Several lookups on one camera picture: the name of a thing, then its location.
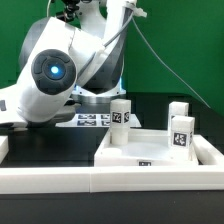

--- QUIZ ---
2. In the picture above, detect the white square table top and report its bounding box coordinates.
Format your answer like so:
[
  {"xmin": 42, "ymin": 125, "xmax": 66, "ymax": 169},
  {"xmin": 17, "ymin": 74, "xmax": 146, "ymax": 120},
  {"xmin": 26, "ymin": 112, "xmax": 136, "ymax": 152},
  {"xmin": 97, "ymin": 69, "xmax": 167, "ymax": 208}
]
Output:
[{"xmin": 94, "ymin": 129, "xmax": 199, "ymax": 167}]

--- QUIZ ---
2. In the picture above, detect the white U-shaped fence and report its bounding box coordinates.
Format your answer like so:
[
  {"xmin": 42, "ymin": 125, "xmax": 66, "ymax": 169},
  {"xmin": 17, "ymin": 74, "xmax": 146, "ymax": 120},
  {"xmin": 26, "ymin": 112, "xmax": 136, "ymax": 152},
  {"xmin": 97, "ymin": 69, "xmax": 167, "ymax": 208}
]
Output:
[{"xmin": 0, "ymin": 135, "xmax": 224, "ymax": 194}]

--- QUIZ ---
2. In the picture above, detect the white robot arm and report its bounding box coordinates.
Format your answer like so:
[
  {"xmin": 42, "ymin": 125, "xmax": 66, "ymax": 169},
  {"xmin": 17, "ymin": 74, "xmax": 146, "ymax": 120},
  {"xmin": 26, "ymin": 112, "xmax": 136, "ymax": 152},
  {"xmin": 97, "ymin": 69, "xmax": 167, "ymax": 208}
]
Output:
[{"xmin": 0, "ymin": 0, "xmax": 147, "ymax": 128}]

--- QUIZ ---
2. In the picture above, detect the white marker sheet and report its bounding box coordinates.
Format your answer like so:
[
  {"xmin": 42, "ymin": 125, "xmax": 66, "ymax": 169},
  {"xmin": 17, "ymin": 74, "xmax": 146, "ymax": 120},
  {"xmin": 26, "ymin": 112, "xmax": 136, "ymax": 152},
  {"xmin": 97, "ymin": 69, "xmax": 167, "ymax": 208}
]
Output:
[{"xmin": 56, "ymin": 113, "xmax": 141, "ymax": 128}]

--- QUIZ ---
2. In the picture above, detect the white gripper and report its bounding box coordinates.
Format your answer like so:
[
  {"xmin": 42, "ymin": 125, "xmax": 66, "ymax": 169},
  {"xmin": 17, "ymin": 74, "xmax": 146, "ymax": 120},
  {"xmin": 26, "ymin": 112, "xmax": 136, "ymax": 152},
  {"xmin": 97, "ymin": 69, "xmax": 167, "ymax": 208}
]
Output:
[{"xmin": 0, "ymin": 85, "xmax": 28, "ymax": 128}]

